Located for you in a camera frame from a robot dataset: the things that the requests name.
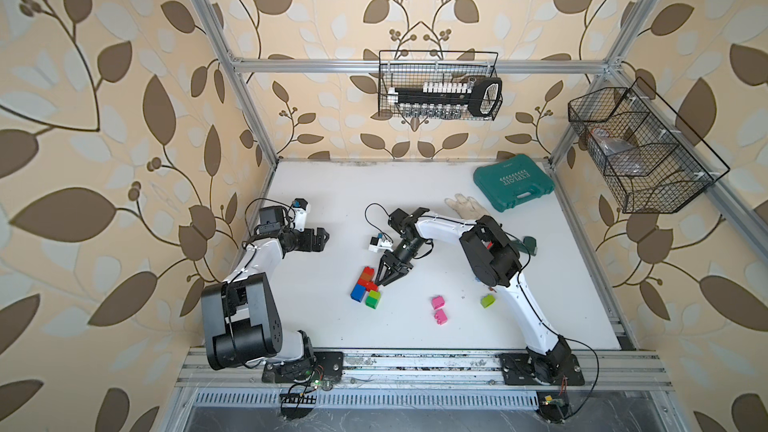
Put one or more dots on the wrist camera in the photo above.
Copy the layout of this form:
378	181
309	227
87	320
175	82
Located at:
380	243
300	209

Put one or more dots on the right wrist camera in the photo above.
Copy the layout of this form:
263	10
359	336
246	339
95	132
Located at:
380	243

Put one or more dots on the green plastic tool case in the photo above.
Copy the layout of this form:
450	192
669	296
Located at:
512	182

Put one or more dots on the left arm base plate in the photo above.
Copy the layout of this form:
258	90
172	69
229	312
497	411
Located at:
320	368

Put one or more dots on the black socket holder set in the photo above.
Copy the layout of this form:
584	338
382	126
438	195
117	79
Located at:
479	98

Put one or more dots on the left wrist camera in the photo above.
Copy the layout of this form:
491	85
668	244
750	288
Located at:
300	209

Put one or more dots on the dark blue lego brick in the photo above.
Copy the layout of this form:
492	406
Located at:
358	293

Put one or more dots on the back wire basket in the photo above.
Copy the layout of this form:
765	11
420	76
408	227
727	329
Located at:
408	68

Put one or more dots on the dark green lego brick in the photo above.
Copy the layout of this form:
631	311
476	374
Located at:
371	302

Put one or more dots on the right wire basket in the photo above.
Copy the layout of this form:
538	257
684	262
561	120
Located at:
681	164

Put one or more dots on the black pipe wrench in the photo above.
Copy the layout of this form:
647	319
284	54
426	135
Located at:
529	245

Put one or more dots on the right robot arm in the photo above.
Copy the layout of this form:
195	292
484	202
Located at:
495	261

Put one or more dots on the wire basket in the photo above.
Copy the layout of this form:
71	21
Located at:
408	68
681	164

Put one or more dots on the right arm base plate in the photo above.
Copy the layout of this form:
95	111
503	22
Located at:
521	369

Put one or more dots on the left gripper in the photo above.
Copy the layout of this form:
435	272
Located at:
315	243

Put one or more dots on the pink lego brick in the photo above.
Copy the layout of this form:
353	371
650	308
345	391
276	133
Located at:
437	302
440	317

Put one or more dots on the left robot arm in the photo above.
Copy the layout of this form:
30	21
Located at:
241	322

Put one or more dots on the lime lego brick lower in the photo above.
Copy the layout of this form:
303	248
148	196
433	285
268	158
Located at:
488	300

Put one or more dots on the white work glove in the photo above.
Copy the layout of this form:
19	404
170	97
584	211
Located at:
467	207

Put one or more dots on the plastic bag in basket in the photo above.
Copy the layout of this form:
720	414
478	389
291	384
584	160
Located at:
616	156

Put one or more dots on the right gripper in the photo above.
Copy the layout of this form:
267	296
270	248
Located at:
385	261

